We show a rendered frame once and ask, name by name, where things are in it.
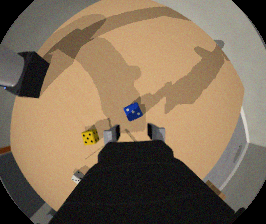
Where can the yellow die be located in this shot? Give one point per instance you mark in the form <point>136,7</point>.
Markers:
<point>90,137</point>

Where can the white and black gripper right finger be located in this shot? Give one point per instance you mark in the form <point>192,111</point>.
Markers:
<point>155,132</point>

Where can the blue die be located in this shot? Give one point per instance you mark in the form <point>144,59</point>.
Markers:
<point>133,111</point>

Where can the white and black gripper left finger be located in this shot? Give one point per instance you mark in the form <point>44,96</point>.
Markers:
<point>111,135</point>

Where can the white die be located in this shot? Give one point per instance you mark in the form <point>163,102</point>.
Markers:
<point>77,176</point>

